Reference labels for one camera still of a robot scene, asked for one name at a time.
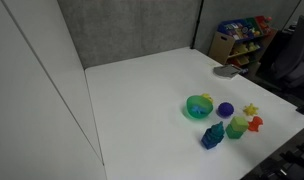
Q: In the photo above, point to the dark office chair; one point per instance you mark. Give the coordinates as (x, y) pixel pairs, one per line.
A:
(293, 53)

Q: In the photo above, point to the dark green toy block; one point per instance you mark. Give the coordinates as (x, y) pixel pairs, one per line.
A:
(232, 133)

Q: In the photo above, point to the toy storage shelf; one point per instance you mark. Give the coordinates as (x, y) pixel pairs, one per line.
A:
(240, 36)

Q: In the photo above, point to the small blue toy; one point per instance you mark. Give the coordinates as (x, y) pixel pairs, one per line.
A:
(198, 110)

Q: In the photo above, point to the yellow toy animal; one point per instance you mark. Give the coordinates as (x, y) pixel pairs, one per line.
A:
(207, 97)

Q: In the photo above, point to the grey metal plate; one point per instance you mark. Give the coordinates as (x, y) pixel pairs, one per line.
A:
(226, 71)

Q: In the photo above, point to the purple spiky ball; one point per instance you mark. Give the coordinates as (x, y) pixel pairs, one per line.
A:
(225, 109)

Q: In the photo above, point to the teal green toy animal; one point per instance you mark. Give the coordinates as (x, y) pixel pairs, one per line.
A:
(218, 130)

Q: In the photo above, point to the blue toy block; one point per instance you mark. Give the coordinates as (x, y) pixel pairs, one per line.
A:
(208, 142)

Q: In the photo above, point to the black pole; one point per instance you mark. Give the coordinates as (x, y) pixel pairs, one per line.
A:
(196, 25)

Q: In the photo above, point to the yellow spiky star toy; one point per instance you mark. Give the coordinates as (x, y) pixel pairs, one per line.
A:
(250, 109)

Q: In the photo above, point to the translucent green bowl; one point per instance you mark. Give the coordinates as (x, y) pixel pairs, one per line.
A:
(192, 102)

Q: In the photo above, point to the orange toy animal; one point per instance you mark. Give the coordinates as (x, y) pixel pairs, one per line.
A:
(255, 124)

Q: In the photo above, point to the light green toy block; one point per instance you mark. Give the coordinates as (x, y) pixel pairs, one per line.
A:
(239, 123)

